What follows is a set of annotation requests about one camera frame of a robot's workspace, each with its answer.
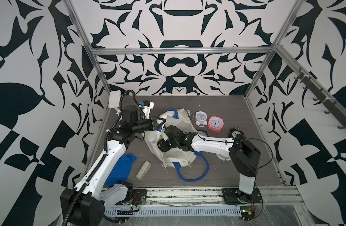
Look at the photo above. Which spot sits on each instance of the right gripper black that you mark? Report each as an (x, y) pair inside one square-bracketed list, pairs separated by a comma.
[(161, 146)]

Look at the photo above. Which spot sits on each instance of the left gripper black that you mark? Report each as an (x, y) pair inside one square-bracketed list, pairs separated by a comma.
[(151, 121)]

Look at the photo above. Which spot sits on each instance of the white canvas bag blue handles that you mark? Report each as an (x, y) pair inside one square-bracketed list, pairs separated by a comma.
[(175, 158)]

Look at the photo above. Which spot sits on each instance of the small white twin-bell clock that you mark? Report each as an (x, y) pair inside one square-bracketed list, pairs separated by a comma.
[(201, 119)]

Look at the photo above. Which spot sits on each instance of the pink alarm clock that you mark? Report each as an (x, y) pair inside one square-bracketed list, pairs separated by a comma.
[(215, 124)]

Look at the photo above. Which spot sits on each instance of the small black alarm clock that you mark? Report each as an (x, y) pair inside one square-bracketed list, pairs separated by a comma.
[(202, 133)]

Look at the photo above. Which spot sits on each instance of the white twin-bell alarm clock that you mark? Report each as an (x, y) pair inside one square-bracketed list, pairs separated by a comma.
[(188, 113)]

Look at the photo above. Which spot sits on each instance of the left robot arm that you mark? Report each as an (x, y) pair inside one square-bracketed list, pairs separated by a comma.
[(85, 204)]

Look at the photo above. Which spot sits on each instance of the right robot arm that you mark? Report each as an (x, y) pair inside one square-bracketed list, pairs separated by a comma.
[(244, 155)]

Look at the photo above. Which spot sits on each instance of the beige rectangular block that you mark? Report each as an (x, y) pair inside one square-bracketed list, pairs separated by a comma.
[(143, 170)]

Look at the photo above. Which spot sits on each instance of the blue cloth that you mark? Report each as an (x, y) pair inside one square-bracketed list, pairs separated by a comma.
[(121, 170)]

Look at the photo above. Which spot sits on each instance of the small green circuit board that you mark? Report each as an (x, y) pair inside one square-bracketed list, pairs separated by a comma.
[(247, 213)]

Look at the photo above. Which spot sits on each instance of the black hook rack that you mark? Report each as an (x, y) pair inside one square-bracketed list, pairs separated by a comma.
[(323, 96)]

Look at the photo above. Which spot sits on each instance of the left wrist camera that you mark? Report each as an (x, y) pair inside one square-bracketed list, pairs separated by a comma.
[(147, 106)]

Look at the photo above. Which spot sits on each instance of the white box on bracket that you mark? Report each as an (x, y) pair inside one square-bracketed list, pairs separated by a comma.
[(114, 99)]

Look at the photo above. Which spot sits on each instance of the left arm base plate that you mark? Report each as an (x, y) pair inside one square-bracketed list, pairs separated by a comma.
[(135, 197)]

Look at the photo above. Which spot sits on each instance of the white slotted cable duct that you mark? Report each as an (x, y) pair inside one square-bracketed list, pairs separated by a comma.
[(182, 211)]

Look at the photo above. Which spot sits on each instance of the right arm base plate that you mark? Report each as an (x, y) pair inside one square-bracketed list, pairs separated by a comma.
[(233, 196)]

